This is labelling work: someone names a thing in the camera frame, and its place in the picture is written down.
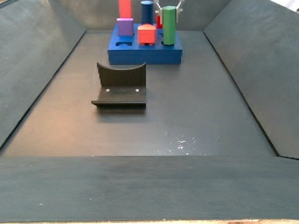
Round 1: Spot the green hexagon peg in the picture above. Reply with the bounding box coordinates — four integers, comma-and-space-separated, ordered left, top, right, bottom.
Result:
163, 6, 177, 46

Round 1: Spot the red white-topped back peg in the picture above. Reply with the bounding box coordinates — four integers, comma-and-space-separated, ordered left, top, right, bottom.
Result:
157, 15, 163, 29

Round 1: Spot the purple square peg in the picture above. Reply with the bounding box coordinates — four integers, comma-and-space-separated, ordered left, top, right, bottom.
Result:
117, 18, 134, 37

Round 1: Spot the short red rounded peg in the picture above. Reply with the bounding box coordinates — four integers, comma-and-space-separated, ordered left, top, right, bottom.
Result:
138, 24, 157, 46

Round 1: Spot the tall red rectangular peg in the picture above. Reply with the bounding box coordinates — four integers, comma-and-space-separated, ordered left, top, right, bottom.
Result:
118, 0, 133, 18

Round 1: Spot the blue shape sorter board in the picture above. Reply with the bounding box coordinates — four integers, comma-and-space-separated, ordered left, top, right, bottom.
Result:
107, 24, 183, 65

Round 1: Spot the blue cylinder peg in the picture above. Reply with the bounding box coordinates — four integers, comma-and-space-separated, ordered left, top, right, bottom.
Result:
141, 0, 155, 25

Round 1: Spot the black curved holder stand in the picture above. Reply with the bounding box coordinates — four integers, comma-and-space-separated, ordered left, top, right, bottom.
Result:
91, 64, 146, 107

